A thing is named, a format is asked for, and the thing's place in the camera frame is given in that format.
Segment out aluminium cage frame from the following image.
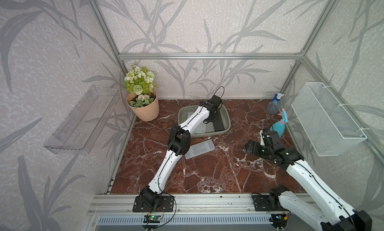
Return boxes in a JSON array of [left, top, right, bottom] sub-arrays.
[[96, 0, 384, 200]]

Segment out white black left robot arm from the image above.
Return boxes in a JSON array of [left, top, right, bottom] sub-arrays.
[[140, 95, 222, 210]]

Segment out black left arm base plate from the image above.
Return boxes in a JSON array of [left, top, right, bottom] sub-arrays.
[[132, 196, 174, 213]]

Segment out green left circuit board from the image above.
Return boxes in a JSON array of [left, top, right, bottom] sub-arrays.
[[143, 215, 162, 224]]

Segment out artificial white green flowers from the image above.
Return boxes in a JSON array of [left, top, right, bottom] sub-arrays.
[[124, 63, 157, 109]]

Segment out terracotta flower pot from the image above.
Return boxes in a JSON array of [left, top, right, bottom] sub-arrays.
[[127, 90, 160, 122]]

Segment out black pencil case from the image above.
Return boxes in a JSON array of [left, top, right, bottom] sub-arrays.
[[213, 120, 225, 132]]

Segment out translucent white pencil case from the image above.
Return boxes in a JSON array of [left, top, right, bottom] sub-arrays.
[[185, 140, 215, 160], [187, 112, 207, 137]]

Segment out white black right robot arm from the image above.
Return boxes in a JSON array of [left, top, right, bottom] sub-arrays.
[[246, 129, 373, 231]]

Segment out clear acrylic wall shelf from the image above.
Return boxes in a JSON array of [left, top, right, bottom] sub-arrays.
[[44, 85, 121, 155]]

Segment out right circuit board with wires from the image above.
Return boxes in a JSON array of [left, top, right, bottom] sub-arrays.
[[269, 214, 290, 231]]

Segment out white wire mesh basket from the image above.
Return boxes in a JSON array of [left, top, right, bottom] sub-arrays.
[[292, 82, 367, 157]]

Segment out aluminium front rail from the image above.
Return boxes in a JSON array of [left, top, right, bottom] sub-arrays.
[[86, 193, 319, 217]]

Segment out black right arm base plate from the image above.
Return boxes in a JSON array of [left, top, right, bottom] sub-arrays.
[[251, 193, 283, 212]]

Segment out clear blue-capped spray bottle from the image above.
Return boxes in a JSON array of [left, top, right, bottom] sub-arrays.
[[267, 93, 284, 115]]

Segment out teal pink-trigger spray bottle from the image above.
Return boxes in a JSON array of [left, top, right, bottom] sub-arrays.
[[270, 109, 288, 138]]

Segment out grey-green plastic storage box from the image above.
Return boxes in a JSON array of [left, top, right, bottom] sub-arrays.
[[178, 105, 231, 138]]

